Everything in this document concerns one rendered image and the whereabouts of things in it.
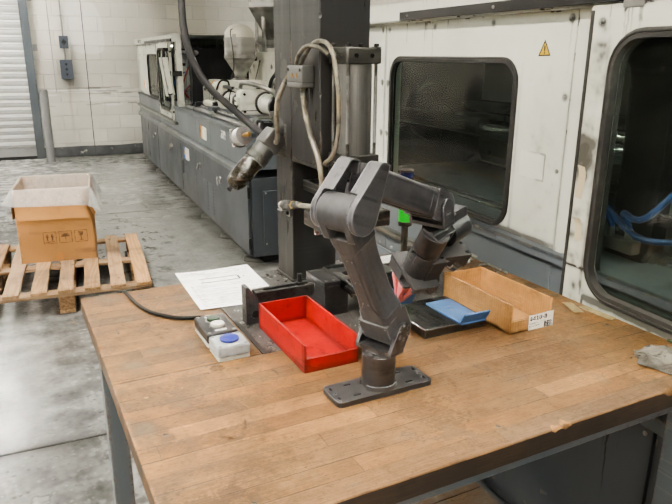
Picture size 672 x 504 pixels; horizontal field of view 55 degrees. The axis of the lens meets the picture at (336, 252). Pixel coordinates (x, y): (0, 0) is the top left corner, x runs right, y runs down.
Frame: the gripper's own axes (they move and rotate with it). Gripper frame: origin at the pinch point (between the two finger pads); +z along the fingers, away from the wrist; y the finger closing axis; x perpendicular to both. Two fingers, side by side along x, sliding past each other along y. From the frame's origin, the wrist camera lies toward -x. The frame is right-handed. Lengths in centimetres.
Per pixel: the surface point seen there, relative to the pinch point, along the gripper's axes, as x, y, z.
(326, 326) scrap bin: 11.8, 4.4, 12.4
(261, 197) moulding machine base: -103, 248, 201
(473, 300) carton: -25.0, 1.1, 7.3
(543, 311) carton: -36.1, -8.9, 1.7
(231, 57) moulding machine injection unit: -130, 412, 188
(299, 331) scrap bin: 16.1, 7.1, 16.5
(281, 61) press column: 5, 69, -14
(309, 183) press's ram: 1.2, 44.1, 6.0
